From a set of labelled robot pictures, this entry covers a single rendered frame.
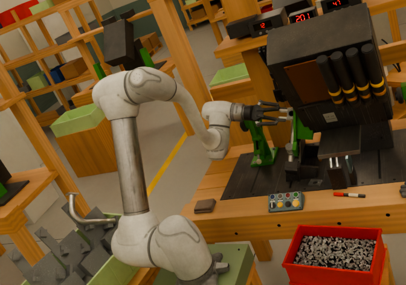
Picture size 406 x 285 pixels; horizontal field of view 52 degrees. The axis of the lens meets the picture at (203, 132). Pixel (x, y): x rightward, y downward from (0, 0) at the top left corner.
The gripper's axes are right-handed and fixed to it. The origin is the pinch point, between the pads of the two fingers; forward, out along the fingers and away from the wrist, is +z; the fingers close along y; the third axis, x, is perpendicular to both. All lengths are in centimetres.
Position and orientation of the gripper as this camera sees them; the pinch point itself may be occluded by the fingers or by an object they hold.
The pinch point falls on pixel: (287, 115)
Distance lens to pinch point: 195.8
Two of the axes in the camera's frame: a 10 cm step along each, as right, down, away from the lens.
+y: 1.5, -9.6, 2.2
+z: 9.4, 0.7, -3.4
